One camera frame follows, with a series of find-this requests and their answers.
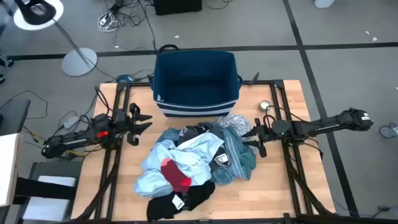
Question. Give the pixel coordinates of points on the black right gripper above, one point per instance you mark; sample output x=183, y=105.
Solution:
x=264, y=133

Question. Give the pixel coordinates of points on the floor lamp with round base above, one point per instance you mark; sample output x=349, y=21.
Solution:
x=79, y=62

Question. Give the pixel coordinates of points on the black metal table frame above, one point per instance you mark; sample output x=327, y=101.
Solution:
x=293, y=174

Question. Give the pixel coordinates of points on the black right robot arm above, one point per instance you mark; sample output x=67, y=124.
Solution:
x=326, y=124

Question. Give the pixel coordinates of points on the navy white-striped fabric basket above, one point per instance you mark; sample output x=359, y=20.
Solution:
x=196, y=81

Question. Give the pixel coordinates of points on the white grey patterned garment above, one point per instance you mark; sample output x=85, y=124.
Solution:
x=237, y=123

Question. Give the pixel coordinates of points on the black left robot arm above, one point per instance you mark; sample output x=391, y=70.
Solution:
x=77, y=140

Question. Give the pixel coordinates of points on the small round metal tin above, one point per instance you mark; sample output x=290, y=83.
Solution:
x=264, y=105

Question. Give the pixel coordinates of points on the grey caster wheel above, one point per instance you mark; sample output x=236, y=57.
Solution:
x=388, y=130

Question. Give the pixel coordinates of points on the black flat panel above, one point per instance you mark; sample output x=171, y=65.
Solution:
x=14, y=116

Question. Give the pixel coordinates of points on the black white-printed garment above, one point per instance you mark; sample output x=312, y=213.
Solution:
x=221, y=158

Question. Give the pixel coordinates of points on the black garment with white label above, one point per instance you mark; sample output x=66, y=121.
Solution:
x=196, y=196

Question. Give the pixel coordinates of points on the red garment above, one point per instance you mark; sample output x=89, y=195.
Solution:
x=174, y=175

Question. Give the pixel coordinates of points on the white object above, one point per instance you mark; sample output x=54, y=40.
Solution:
x=323, y=3

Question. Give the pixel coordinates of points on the black clamp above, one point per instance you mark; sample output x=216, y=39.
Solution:
x=255, y=78

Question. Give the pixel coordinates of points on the black box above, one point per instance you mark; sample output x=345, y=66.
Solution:
x=177, y=6

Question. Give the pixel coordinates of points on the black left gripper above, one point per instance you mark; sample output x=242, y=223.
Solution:
x=132, y=124

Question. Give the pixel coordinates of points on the grey power brick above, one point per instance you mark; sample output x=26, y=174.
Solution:
x=71, y=122

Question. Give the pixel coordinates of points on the blue striped shirt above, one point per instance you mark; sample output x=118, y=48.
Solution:
x=236, y=158

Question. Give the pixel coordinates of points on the light blue shirt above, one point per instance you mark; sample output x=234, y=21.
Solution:
x=186, y=155

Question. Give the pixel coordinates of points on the dark grey cart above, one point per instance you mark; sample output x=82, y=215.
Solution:
x=56, y=169

